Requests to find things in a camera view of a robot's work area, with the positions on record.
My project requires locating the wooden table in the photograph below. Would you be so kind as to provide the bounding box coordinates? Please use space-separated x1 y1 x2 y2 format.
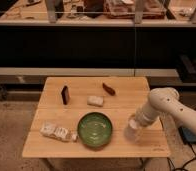
21 76 171 159

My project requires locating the black eraser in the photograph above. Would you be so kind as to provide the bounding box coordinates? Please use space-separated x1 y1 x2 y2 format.
61 86 70 105

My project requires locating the crumpled white packet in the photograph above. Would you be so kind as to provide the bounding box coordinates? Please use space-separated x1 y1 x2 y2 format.
40 123 78 142

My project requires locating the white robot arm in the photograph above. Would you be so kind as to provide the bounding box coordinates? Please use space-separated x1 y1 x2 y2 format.
128 87 196 135

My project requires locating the green bowl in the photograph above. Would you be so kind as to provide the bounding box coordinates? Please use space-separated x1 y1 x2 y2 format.
77 112 113 148

